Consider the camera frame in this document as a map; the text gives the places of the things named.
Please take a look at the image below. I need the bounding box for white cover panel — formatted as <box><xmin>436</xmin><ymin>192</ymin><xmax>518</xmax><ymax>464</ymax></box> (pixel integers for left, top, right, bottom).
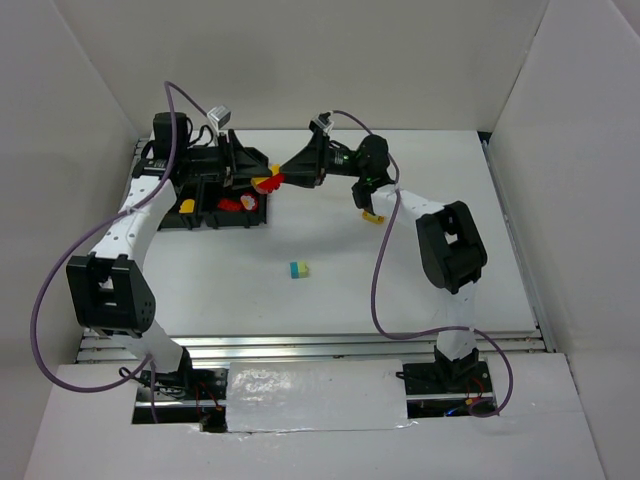
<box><xmin>226</xmin><ymin>359</ymin><xmax>409</xmax><ymax>433</ymax></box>

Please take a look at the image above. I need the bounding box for red flower print lego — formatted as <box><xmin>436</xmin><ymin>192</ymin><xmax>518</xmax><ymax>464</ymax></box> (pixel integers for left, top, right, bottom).
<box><xmin>240</xmin><ymin>193</ymin><xmax>259</xmax><ymax>212</ymax></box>

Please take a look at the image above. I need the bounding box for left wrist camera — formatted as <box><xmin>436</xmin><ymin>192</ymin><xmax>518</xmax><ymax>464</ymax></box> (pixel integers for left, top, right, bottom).
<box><xmin>206</xmin><ymin>105</ymin><xmax>232</xmax><ymax>132</ymax></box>

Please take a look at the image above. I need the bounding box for red and yellow curved lego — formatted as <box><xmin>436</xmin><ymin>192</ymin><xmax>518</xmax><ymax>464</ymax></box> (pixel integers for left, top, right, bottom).
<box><xmin>252</xmin><ymin>173</ymin><xmax>285</xmax><ymax>195</ymax></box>

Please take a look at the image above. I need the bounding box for yellow curved lego top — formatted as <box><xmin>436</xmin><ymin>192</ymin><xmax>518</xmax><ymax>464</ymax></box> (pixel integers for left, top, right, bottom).
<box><xmin>251</xmin><ymin>164</ymin><xmax>280</xmax><ymax>189</ymax></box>

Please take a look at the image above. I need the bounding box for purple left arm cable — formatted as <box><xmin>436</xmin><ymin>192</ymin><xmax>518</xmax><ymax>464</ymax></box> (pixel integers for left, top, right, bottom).
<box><xmin>30</xmin><ymin>81</ymin><xmax>216</xmax><ymax>424</ymax></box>

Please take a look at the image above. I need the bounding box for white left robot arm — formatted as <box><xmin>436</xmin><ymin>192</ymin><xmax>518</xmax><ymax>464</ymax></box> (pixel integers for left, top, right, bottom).
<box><xmin>66</xmin><ymin>106</ymin><xmax>271</xmax><ymax>392</ymax></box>

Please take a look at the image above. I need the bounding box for red long lego brick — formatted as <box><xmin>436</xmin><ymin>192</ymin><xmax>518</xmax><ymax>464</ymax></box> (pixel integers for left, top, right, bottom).
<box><xmin>217</xmin><ymin>198</ymin><xmax>243</xmax><ymax>212</ymax></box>

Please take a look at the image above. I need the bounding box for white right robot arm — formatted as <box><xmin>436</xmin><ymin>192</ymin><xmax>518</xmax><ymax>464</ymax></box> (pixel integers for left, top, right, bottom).
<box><xmin>279</xmin><ymin>130</ymin><xmax>488</xmax><ymax>387</ymax></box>

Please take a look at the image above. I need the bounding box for yellow oval lego brick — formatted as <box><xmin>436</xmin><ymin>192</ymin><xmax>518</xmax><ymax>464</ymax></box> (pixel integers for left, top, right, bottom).
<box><xmin>179</xmin><ymin>199</ymin><xmax>195</xmax><ymax>214</ymax></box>

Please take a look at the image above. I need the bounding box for teal and green lego block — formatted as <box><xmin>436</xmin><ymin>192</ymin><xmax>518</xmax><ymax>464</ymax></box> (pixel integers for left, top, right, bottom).
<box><xmin>289</xmin><ymin>261</ymin><xmax>310</xmax><ymax>279</ymax></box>

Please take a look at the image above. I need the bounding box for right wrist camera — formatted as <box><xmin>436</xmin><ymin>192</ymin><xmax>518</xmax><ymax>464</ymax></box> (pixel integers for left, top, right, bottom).
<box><xmin>309</xmin><ymin>111</ymin><xmax>334</xmax><ymax>135</ymax></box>

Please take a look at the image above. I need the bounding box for yellow flat lego plate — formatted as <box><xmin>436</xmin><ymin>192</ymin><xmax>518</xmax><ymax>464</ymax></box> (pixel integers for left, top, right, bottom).
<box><xmin>362</xmin><ymin>211</ymin><xmax>385</xmax><ymax>225</ymax></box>

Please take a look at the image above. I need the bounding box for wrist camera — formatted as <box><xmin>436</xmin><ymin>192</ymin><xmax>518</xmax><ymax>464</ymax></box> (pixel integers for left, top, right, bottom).
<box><xmin>206</xmin><ymin>105</ymin><xmax>232</xmax><ymax>132</ymax></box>
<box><xmin>309</xmin><ymin>111</ymin><xmax>334</xmax><ymax>135</ymax></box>

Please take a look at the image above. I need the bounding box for black four-compartment sorting tray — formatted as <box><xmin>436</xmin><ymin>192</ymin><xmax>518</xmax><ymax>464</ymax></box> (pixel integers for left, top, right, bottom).
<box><xmin>160</xmin><ymin>146</ymin><xmax>268</xmax><ymax>230</ymax></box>

